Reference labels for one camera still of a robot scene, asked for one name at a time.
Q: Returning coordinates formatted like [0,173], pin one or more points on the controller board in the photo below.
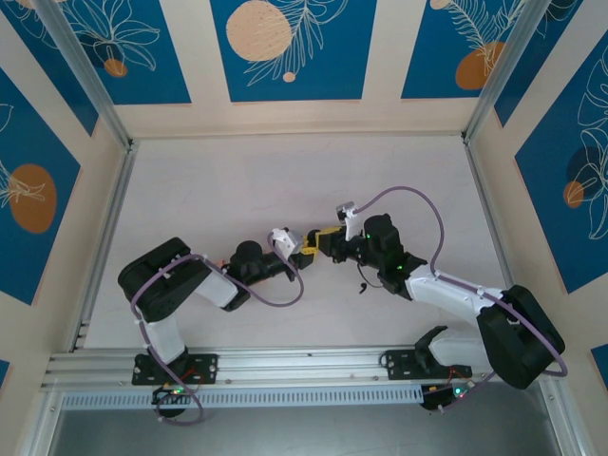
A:
[446,396]
[173,393]

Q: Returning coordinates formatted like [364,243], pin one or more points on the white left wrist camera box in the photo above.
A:
[285,242]

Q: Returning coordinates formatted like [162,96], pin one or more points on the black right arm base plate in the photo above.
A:
[399,363]

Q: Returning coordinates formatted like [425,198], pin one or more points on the left controller board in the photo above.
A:
[173,393]

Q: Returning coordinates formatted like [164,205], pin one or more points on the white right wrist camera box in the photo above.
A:
[349,216]

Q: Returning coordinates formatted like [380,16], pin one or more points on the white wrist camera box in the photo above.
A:
[285,242]
[349,216]

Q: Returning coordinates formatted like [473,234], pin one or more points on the aluminium right side rail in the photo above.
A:
[480,180]

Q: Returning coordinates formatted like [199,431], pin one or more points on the aluminium left side rail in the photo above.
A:
[108,223]

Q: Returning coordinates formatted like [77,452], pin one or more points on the aluminium right frame post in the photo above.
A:
[507,66]

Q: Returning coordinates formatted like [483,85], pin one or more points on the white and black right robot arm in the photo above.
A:
[451,294]

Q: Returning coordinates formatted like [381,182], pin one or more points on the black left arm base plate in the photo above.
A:
[204,368]

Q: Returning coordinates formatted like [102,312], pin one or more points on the aluminium mounting rail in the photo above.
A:
[304,363]

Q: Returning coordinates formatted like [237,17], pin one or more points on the right controller board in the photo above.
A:
[446,396]

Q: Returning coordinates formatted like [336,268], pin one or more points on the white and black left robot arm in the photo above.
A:
[161,280]

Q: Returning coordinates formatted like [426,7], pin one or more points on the aluminium frame post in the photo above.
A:
[507,66]
[83,66]

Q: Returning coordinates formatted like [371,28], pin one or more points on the aluminium left frame post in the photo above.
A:
[83,66]

